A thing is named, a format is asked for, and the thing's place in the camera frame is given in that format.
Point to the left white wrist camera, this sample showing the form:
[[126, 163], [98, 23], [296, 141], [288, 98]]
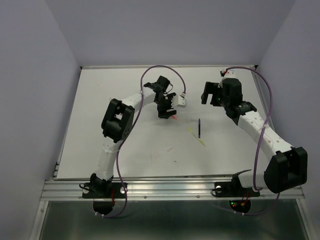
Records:
[[179, 101]]

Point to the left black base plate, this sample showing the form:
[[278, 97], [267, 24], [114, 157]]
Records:
[[114, 190]]

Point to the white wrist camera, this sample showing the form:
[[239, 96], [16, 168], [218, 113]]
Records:
[[228, 74], [179, 101]]

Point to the aluminium mounting rail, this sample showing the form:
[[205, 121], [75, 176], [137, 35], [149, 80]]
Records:
[[142, 189]]

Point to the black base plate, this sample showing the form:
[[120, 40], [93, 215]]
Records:
[[228, 189], [114, 190]]

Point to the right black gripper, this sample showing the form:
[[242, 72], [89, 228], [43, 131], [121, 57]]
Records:
[[210, 88]]

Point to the yellow pen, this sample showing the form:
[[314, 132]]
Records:
[[199, 139]]

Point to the purple pen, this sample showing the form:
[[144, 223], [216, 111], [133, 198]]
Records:
[[199, 128]]

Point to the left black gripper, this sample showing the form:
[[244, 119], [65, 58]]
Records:
[[162, 112]]

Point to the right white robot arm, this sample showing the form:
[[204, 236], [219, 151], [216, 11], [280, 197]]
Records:
[[287, 165]]

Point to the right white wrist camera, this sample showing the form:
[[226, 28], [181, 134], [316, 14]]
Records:
[[228, 74]]

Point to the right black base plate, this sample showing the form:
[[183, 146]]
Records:
[[228, 189]]

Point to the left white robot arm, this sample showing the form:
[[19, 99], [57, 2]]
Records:
[[117, 125]]

